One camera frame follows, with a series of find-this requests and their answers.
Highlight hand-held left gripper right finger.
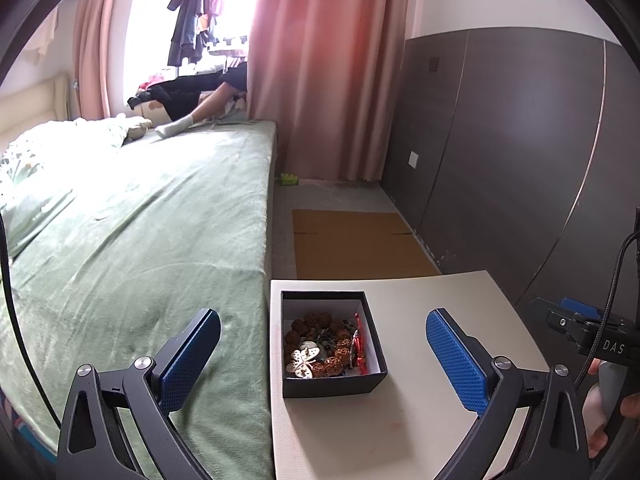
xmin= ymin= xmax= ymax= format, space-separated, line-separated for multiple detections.
xmin=425 ymin=308 xmax=591 ymax=480

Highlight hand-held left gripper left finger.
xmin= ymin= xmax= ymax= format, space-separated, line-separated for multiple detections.
xmin=56 ymin=308 xmax=222 ymax=480

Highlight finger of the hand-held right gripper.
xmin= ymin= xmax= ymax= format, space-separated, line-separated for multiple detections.
xmin=559 ymin=297 xmax=602 ymax=320
xmin=529 ymin=297 xmax=561 ymax=328

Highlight black jewelry box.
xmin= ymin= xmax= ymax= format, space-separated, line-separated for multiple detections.
xmin=280 ymin=289 xmax=388 ymax=399

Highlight person's right hand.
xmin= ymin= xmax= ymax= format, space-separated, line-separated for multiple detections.
xmin=585 ymin=359 xmax=640 ymax=458

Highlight silver butterfly pendant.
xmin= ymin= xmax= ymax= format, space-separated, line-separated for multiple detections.
xmin=287 ymin=346 xmax=323 ymax=378

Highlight bed with green sheet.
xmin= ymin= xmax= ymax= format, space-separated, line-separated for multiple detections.
xmin=0 ymin=119 xmax=279 ymax=480

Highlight flat brown cardboard sheet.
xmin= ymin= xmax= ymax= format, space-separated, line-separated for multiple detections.
xmin=291 ymin=209 xmax=443 ymax=279

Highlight blue patterned cloth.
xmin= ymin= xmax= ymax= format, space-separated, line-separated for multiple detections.
xmin=12 ymin=405 xmax=58 ymax=461

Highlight beige pillow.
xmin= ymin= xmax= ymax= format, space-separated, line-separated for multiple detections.
xmin=117 ymin=115 xmax=153 ymax=143

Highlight floral green quilt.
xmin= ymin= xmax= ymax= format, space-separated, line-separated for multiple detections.
xmin=0 ymin=119 xmax=126 ymax=241

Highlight beige padded headboard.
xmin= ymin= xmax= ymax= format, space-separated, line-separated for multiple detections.
xmin=0 ymin=74 xmax=71 ymax=148

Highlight white clutter pile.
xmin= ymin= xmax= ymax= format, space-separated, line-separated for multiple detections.
xmin=207 ymin=35 xmax=249 ymax=68

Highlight wide pink curtain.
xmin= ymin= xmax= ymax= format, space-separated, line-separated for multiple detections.
xmin=247 ymin=0 xmax=408 ymax=183

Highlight narrow pink curtain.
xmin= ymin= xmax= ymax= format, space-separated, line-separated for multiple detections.
xmin=72 ymin=0 xmax=146 ymax=123

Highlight dark hanging garment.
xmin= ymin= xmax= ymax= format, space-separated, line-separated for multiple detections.
xmin=167 ymin=0 xmax=211 ymax=67

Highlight beige hanging cloth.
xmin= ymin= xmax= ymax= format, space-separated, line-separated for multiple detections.
xmin=27 ymin=10 xmax=58 ymax=56

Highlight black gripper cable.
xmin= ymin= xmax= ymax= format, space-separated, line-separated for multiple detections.
xmin=575 ymin=230 xmax=640 ymax=391

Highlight red string bracelet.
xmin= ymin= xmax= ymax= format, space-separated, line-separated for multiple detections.
xmin=350 ymin=311 xmax=372 ymax=375

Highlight brown seed bead bracelet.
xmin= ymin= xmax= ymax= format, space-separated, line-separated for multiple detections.
xmin=283 ymin=312 xmax=356 ymax=376

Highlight dark bead bracelet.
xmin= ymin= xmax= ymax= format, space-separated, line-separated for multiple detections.
xmin=312 ymin=327 xmax=351 ymax=356

